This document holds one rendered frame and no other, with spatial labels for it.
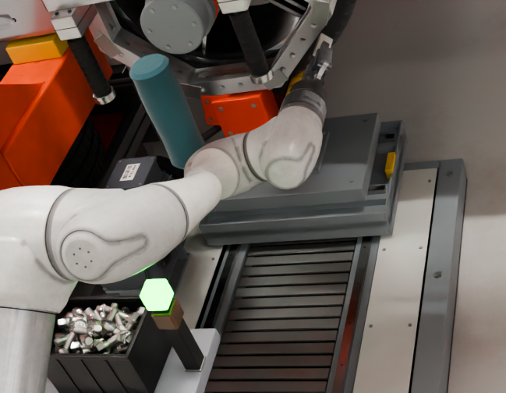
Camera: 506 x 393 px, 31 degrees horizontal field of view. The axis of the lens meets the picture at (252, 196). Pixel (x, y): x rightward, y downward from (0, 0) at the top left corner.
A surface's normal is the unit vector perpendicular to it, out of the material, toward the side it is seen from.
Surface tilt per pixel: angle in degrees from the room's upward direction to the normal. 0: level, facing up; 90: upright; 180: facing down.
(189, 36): 90
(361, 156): 0
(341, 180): 0
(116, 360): 90
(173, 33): 90
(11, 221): 31
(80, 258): 63
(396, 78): 0
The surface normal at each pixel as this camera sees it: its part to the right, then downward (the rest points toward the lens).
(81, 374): -0.25, 0.69
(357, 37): -0.30, -0.73
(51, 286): 0.68, 0.27
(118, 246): 0.65, -0.06
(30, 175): 0.92, -0.07
